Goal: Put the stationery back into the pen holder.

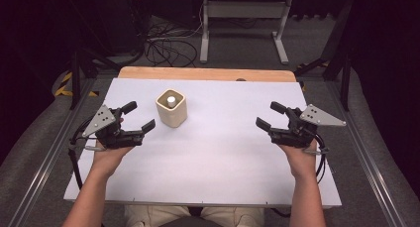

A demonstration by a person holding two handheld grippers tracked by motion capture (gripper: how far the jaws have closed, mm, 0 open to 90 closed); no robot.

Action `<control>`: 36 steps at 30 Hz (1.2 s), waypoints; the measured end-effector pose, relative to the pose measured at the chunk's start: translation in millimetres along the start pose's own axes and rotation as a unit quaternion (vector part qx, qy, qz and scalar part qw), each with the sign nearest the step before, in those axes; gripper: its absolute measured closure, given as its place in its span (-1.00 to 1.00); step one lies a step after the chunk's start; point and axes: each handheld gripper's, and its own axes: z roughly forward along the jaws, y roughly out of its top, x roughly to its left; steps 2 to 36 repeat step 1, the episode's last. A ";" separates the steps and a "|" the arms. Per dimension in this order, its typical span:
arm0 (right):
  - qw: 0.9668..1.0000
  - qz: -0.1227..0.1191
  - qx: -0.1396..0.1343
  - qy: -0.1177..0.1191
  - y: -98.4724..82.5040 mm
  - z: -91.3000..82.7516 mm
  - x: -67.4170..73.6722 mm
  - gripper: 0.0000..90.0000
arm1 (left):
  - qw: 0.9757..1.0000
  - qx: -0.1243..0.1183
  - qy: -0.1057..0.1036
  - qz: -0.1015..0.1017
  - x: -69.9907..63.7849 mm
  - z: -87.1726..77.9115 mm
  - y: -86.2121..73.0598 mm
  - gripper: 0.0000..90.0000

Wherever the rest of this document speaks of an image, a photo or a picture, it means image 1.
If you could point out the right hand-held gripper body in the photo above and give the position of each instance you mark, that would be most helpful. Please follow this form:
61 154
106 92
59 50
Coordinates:
297 133

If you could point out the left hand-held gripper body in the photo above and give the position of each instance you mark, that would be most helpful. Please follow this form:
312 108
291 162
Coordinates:
114 134

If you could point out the cream square ceramic cup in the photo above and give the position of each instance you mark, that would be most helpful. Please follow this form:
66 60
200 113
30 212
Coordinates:
171 116

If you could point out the white and green glue stick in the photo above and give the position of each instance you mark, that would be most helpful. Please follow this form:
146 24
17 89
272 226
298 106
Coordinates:
171 100

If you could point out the person's left hand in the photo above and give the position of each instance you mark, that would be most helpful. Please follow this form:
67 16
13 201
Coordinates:
109 161

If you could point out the person's right hand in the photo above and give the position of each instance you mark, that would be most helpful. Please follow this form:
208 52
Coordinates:
300 162

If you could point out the black metal stand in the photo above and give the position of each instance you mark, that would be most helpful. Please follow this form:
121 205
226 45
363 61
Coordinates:
82 71
336 61

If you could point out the yellow and black hazard tape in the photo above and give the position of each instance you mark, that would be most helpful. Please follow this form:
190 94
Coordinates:
66 86

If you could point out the person's beige trouser legs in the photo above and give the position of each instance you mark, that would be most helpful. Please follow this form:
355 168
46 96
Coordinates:
228 217

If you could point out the wooden desk with white legs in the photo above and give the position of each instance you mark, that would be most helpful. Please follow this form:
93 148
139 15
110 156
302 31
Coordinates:
244 12

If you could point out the aluminium floor rail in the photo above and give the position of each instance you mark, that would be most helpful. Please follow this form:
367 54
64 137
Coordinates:
366 154
43 164

